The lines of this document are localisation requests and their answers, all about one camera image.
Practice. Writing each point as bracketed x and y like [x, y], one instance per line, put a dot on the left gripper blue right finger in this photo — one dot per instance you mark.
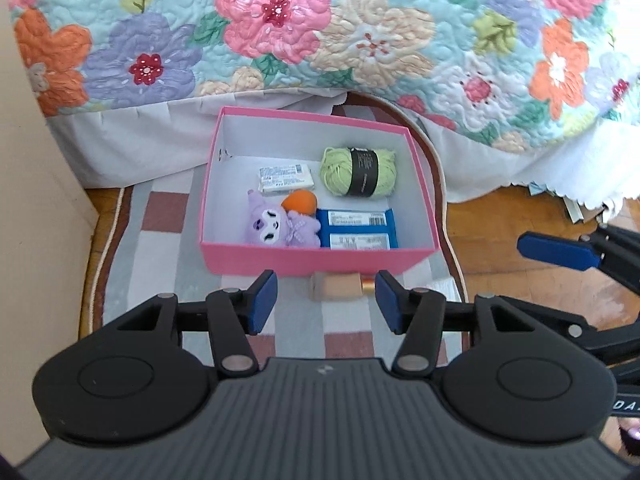
[392, 300]

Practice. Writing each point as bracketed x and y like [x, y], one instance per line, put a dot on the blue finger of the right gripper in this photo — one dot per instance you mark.
[570, 254]

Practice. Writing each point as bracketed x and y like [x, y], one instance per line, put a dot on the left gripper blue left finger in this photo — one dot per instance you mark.
[261, 297]

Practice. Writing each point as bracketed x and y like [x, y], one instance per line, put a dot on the foundation bottle gold cap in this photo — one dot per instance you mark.
[340, 287]

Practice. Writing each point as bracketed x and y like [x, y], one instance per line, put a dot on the purple plush toy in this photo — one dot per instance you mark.
[270, 225]

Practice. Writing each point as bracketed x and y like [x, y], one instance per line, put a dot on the blue packet white labels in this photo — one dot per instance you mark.
[357, 230]

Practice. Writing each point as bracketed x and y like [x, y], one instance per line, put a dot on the orange makeup sponge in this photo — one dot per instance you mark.
[301, 201]

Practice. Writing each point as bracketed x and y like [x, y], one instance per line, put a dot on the white labelled packet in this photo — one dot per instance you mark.
[284, 179]

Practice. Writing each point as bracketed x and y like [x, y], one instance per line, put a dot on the green yarn ball black label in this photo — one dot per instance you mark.
[358, 172]

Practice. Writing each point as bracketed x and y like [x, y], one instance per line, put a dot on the person's right hand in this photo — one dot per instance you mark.
[630, 435]

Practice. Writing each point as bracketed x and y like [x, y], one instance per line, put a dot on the cardboard scraps under bed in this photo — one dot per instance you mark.
[579, 212]

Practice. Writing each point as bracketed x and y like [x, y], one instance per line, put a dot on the clear bag cotton swabs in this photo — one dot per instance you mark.
[445, 286]

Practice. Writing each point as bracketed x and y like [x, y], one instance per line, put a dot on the pink storage box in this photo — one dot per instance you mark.
[247, 139]

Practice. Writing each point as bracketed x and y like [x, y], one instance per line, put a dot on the checked grey red rug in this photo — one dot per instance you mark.
[154, 248]

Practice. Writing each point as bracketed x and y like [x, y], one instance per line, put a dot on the white bed skirt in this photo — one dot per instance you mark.
[117, 148]

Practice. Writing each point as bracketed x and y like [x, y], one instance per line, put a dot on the floral quilted bedspread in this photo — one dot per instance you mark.
[510, 74]

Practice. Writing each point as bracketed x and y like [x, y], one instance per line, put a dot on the beige wooden cabinet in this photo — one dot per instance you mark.
[47, 223]

